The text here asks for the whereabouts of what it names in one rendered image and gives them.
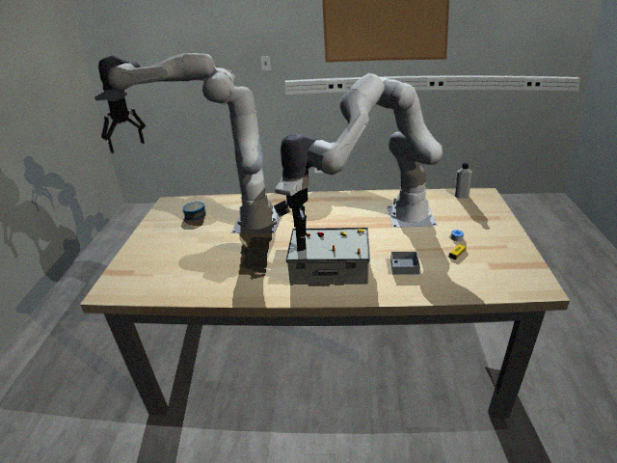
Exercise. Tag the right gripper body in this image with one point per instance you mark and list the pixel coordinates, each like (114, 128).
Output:
(118, 108)

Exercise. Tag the grey cylinder with blue top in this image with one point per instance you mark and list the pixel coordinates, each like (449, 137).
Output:
(457, 235)

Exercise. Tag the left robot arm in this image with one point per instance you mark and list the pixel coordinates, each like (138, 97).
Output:
(414, 144)

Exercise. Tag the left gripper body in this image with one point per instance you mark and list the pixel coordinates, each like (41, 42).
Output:
(298, 200)

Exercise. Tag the grey bottle with black cap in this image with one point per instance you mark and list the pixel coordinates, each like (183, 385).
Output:
(463, 182)

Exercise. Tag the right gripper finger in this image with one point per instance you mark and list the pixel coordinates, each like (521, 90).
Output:
(111, 129)
(141, 126)

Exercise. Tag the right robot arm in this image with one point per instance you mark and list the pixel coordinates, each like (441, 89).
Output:
(256, 211)

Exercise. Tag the yellow pocket level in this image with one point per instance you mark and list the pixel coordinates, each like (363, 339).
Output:
(457, 251)

